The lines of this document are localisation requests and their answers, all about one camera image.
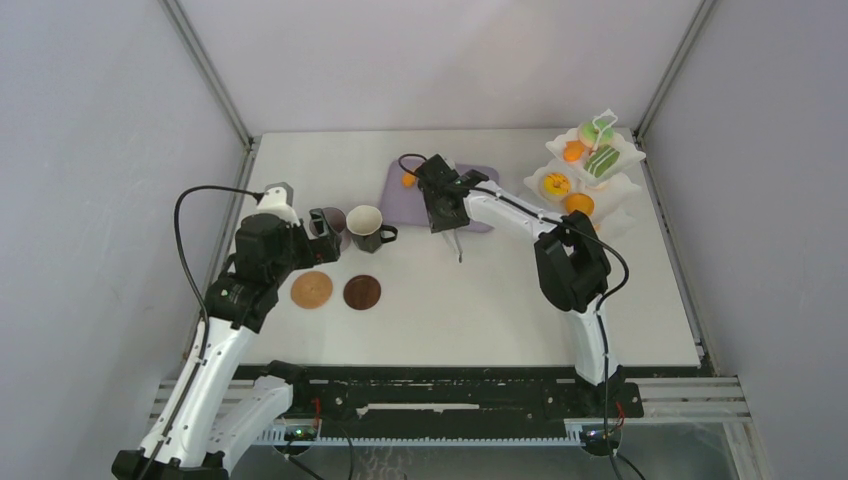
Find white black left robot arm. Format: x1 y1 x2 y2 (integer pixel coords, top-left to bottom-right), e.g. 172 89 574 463
111 209 341 479

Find aluminium frame post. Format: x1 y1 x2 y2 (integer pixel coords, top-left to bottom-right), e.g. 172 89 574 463
158 0 254 151
632 0 720 137

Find green striped cake slice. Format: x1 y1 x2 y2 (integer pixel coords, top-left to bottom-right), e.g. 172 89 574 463
584 145 621 178

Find orange egg tart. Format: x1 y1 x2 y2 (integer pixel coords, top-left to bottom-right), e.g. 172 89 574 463
562 193 595 216

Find black mug white inside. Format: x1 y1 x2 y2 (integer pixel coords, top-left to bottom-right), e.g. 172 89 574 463
346 205 398 254

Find steel white serving tongs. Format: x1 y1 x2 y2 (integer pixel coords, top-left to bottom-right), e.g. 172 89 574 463
442 229 464 264

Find orange star cookie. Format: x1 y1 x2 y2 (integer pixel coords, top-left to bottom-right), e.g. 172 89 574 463
401 173 418 188

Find woven rattan coaster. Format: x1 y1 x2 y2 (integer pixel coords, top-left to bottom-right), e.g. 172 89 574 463
290 271 334 310

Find orange bear cookie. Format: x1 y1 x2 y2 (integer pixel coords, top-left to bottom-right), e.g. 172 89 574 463
563 140 587 163

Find aluminium frame post left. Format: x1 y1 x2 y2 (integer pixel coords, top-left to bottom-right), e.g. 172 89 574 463
158 0 254 151

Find yellow frosted donut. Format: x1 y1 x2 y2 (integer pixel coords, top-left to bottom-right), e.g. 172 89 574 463
539 172 572 203

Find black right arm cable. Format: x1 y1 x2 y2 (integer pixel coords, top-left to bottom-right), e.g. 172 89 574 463
396 153 631 425

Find white three tier stand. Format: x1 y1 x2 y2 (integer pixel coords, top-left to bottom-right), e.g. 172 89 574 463
523 109 646 241

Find purple mug black handle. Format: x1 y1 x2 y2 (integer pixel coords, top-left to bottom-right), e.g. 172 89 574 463
323 207 351 252

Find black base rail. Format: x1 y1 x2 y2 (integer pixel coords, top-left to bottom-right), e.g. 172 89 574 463
234 362 645 442

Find aluminium frame post right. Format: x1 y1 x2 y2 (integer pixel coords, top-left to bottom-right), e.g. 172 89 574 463
632 0 720 137

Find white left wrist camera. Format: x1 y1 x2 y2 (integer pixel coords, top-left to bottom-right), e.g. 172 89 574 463
256 182 300 225

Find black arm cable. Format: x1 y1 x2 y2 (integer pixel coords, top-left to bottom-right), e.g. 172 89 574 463
173 186 263 326
396 153 631 425

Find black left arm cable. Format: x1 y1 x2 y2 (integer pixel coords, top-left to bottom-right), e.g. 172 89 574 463
173 186 263 326

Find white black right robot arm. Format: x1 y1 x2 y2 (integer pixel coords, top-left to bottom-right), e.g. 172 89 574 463
397 155 618 416

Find dark wooden round coaster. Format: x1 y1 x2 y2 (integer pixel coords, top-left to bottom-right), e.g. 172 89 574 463
343 275 382 311

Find lavender serving tray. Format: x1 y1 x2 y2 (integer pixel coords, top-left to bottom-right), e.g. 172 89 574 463
377 158 500 233

